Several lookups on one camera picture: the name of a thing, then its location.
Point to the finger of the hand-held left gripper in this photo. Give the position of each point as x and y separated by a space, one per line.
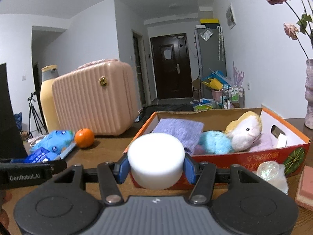
36 165

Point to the clear plastic bag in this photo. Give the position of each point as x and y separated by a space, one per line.
206 34

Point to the black paper bag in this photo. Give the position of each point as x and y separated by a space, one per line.
9 127

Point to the blue plastic rack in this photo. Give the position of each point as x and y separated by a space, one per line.
218 74

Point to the brown floor carton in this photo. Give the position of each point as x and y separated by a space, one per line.
196 88

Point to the orange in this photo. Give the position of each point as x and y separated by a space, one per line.
84 138

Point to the black camera tripod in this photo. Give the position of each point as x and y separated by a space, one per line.
31 100

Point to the purple woven pouch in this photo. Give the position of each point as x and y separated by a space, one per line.
178 132

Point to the clear iridescent wrapped item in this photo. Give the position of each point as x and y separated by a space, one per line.
271 173

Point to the pink bucket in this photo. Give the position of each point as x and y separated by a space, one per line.
217 95

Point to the dark entrance door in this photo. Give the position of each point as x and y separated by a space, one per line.
171 78

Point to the blue wet wipes pack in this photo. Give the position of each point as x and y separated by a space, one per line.
58 137

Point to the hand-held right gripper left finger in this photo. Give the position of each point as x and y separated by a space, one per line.
123 170

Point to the paper notice on door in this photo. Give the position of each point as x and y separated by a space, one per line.
167 54

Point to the white folded umbrella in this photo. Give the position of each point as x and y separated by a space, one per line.
220 44

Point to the blue plush toy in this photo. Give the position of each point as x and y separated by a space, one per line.
215 142

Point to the yellow black box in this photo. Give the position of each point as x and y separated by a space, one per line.
209 22

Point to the pink layered sponge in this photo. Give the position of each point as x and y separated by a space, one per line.
305 188

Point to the green snack bag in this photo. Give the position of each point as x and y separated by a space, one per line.
204 107

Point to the purple textured vase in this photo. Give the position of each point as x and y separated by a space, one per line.
309 90

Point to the dark open doorway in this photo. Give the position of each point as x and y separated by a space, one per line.
139 66

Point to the grey refrigerator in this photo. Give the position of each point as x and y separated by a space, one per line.
210 58

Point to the white electrical panel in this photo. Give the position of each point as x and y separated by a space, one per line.
230 16

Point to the purple feather decoration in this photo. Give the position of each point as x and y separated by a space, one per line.
237 76

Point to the white round foam block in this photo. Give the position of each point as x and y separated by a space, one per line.
156 159

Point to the yellow white hamster plush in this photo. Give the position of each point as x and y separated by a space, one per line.
244 132

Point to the purple towel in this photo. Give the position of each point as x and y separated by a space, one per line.
265 140

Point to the pink ribbed suitcase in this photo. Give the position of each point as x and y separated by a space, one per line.
93 102

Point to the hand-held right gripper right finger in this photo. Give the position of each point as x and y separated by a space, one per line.
189 170

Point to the yellow thermos bottle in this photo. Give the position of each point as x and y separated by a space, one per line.
47 102

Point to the red cardboard box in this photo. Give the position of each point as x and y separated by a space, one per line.
256 159

